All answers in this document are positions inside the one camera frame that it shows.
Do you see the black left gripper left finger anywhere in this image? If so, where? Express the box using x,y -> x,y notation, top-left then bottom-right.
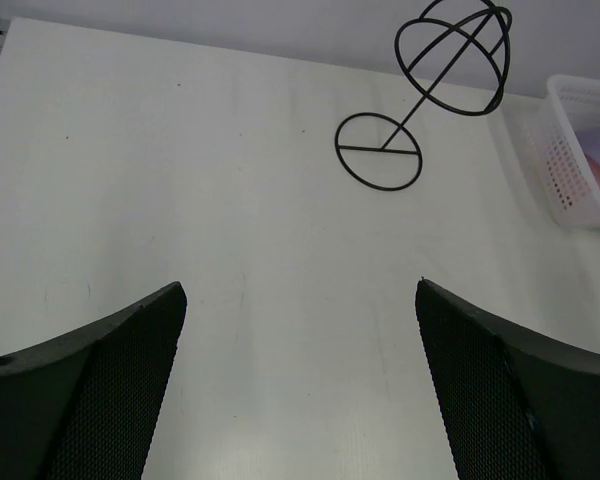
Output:
0,282 -> 187,479

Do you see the white plastic basket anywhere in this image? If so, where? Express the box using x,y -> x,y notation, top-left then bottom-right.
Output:
527,74 -> 600,229

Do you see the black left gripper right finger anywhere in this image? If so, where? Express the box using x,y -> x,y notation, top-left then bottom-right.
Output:
415,279 -> 600,479

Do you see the black wire hat stand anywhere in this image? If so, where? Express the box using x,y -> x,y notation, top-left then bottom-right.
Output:
335,0 -> 513,193

